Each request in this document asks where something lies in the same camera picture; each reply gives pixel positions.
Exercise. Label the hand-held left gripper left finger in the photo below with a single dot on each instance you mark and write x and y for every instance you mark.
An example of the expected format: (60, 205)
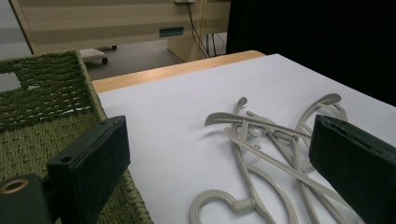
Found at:
(90, 161)

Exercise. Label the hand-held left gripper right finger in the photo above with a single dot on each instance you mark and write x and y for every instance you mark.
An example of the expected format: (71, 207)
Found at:
(355, 165)

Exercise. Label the grey plastic hanger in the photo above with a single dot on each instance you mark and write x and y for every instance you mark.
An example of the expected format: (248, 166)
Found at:
(211, 194)
(327, 99)
(224, 117)

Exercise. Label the green woven basket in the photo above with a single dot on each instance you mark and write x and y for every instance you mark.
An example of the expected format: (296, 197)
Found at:
(46, 93)

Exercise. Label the black curtain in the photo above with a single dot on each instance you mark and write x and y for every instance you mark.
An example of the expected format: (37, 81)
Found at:
(311, 37)

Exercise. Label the beige cabinet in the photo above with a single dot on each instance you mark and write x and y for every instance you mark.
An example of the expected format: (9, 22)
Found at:
(93, 21)

